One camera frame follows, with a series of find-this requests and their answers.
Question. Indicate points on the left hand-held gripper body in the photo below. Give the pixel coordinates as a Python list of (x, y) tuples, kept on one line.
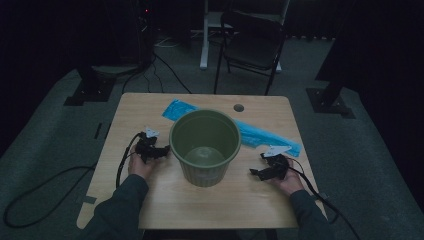
[(145, 148)]

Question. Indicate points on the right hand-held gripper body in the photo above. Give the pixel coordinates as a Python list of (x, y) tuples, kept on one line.
[(277, 166)]

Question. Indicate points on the blue plastic bag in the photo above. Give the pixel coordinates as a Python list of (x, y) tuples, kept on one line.
[(263, 136)]

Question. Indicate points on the green plastic bin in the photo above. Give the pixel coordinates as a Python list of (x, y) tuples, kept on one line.
[(203, 173)]

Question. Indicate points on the person's right hand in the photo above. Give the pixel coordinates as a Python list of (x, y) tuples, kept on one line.
[(291, 181)]

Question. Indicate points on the person's left hand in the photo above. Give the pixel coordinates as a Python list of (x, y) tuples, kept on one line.
[(140, 168)]

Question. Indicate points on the black floor tape strip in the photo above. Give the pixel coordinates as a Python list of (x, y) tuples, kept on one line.
[(97, 130)]

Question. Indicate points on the grey tape piece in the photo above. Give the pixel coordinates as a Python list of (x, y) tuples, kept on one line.
[(89, 199), (320, 196)]

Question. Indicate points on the black stand base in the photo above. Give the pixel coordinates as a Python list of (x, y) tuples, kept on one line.
[(91, 91), (328, 103)]

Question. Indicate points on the dark computer tower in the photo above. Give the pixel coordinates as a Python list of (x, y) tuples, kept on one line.
[(145, 33)]

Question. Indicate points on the black folding chair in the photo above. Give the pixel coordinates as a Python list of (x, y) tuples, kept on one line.
[(251, 50)]

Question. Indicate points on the white desk frame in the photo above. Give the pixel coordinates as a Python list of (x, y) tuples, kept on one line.
[(204, 43)]

